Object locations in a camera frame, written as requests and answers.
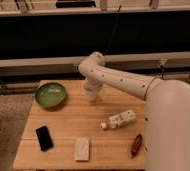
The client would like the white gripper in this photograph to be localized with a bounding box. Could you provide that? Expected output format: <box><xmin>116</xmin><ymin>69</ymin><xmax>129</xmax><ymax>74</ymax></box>
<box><xmin>83</xmin><ymin>79</ymin><xmax>102</xmax><ymax>93</ymax></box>

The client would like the white ceramic cup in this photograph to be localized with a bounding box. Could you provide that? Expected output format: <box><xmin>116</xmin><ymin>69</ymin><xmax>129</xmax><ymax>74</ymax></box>
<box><xmin>85</xmin><ymin>91</ymin><xmax>97</xmax><ymax>102</ymax></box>

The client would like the black smartphone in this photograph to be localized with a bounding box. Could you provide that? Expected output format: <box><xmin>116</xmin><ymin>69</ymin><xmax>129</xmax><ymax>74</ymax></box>
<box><xmin>36</xmin><ymin>126</ymin><xmax>53</xmax><ymax>151</ymax></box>

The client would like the white plastic bottle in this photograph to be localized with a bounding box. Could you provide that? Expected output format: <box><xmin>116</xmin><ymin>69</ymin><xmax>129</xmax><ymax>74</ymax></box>
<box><xmin>100</xmin><ymin>110</ymin><xmax>136</xmax><ymax>130</ymax></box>

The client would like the brown red sausage object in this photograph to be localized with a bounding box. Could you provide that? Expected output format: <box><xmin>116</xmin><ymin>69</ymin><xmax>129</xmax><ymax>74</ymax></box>
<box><xmin>131</xmin><ymin>134</ymin><xmax>142</xmax><ymax>157</ymax></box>

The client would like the wooden table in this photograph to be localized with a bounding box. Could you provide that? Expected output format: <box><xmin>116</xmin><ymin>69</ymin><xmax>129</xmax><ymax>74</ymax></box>
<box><xmin>13</xmin><ymin>80</ymin><xmax>145</xmax><ymax>170</ymax></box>

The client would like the green bowl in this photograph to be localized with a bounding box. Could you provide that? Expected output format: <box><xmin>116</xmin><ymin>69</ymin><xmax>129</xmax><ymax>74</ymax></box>
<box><xmin>35</xmin><ymin>82</ymin><xmax>67</xmax><ymax>108</ymax></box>

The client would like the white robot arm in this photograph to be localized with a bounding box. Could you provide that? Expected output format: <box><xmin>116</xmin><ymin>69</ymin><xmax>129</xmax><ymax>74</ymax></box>
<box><xmin>78</xmin><ymin>52</ymin><xmax>190</xmax><ymax>171</ymax></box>

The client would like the black hanging cable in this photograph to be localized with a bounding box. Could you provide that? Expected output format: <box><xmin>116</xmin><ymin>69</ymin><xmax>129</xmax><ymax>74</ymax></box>
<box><xmin>102</xmin><ymin>4</ymin><xmax>122</xmax><ymax>56</ymax></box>

